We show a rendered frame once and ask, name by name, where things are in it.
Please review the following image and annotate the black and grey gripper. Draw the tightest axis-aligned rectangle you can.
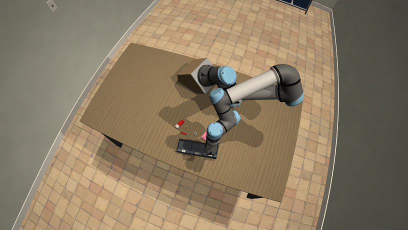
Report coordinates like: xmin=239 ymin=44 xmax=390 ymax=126
xmin=205 ymin=137 xmax=220 ymax=156

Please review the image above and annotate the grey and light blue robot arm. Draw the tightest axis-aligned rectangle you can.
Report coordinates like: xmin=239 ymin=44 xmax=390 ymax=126
xmin=197 ymin=64 xmax=304 ymax=143

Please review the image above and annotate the red and white eraser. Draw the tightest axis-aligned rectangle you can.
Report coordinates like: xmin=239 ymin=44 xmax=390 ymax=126
xmin=175 ymin=120 xmax=184 ymax=129

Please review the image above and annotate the black rack of bins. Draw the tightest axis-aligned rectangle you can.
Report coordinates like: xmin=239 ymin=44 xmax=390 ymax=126
xmin=177 ymin=139 xmax=219 ymax=159

